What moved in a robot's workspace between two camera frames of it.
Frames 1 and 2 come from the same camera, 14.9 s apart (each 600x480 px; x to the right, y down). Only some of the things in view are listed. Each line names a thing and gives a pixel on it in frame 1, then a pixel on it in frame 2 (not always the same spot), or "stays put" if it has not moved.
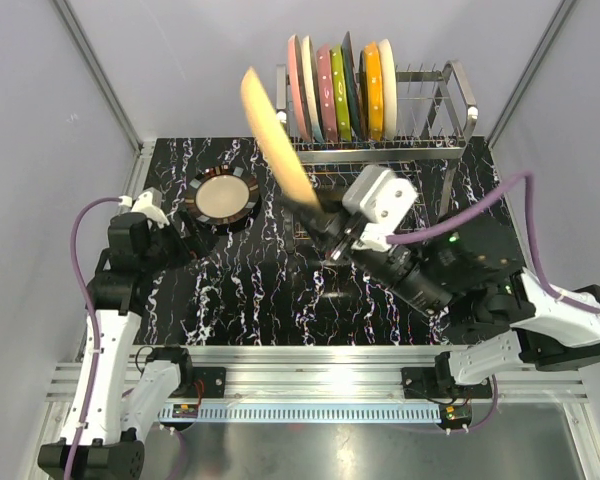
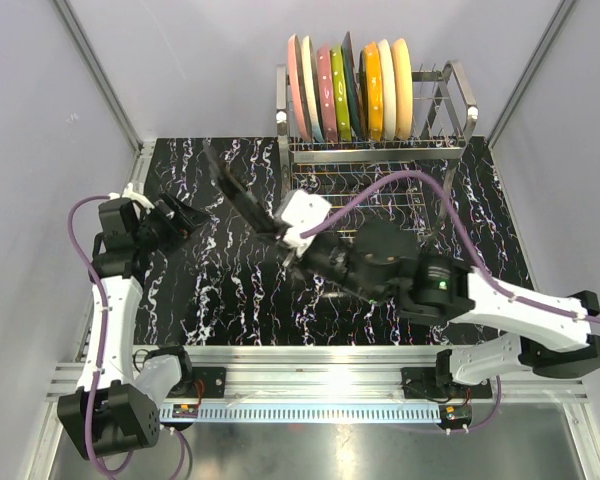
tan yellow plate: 271,134 -> 404,89
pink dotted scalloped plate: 328,110 stays put
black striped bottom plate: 225,198 -> 246,198
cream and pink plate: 298,89 stays put
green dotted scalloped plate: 342,115 stays put
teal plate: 351,87 stays put
